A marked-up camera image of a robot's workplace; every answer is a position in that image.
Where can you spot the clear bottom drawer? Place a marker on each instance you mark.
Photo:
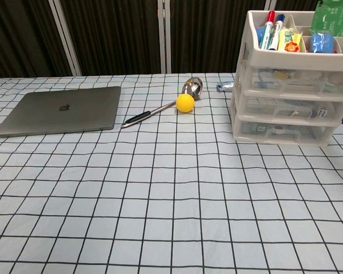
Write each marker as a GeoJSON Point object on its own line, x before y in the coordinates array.
{"type": "Point", "coordinates": [280, 132]}

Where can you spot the clear drawer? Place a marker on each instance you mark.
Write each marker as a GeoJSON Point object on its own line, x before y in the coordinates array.
{"type": "Point", "coordinates": [303, 82]}
{"type": "Point", "coordinates": [280, 132]}
{"type": "Point", "coordinates": [274, 108]}

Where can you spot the clear middle drawer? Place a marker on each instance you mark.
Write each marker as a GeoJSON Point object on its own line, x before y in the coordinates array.
{"type": "Point", "coordinates": [274, 108]}

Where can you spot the clear top drawer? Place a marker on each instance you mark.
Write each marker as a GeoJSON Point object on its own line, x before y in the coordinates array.
{"type": "Point", "coordinates": [303, 82]}

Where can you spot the yellow ball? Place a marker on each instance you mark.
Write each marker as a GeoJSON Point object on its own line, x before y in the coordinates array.
{"type": "Point", "coordinates": [185, 103]}

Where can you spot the checkered light blue tablecloth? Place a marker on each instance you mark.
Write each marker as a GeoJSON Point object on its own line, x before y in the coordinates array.
{"type": "Point", "coordinates": [160, 185]}

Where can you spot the small blue white wrapper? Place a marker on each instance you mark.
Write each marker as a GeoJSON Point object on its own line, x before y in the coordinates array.
{"type": "Point", "coordinates": [224, 86]}

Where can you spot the grey laptop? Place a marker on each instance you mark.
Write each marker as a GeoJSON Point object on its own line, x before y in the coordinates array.
{"type": "Point", "coordinates": [60, 120]}

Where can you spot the black folding screen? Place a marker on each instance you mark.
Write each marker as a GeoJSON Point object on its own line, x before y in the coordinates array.
{"type": "Point", "coordinates": [117, 34]}

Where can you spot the red cap marker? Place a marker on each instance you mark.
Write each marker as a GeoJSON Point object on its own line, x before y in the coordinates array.
{"type": "Point", "coordinates": [267, 28]}

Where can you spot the blue cap marker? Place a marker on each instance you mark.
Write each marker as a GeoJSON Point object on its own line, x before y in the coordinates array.
{"type": "Point", "coordinates": [275, 31]}

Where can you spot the yellow sunflower snack packet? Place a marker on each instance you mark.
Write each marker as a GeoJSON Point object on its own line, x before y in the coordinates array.
{"type": "Point", "coordinates": [288, 40]}

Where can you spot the white dice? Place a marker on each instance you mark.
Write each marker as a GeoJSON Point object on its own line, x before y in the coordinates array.
{"type": "Point", "coordinates": [322, 112]}

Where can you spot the blue white packet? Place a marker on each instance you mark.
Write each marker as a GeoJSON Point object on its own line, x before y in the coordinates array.
{"type": "Point", "coordinates": [321, 42]}

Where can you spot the green tea packet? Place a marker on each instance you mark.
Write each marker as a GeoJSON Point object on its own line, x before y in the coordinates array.
{"type": "Point", "coordinates": [331, 20]}

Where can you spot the white plastic drawer organizer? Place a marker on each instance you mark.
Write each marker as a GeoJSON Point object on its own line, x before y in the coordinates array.
{"type": "Point", "coordinates": [274, 55]}

